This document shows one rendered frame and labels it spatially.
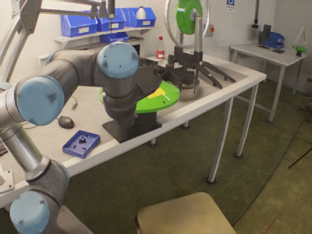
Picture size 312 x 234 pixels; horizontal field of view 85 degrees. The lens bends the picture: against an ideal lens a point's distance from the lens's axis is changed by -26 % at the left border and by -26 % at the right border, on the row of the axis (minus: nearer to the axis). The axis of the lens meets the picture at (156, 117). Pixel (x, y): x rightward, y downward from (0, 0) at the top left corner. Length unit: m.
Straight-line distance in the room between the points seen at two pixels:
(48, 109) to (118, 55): 0.14
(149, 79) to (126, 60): 0.14
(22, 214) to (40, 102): 0.27
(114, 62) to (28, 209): 0.33
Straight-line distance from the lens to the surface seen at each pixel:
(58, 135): 0.92
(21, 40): 0.70
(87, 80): 0.36
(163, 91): 0.80
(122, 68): 0.32
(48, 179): 0.52
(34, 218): 0.45
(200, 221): 0.94
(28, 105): 0.27
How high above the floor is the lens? 1.39
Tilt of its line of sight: 29 degrees down
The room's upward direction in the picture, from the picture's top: 2 degrees clockwise
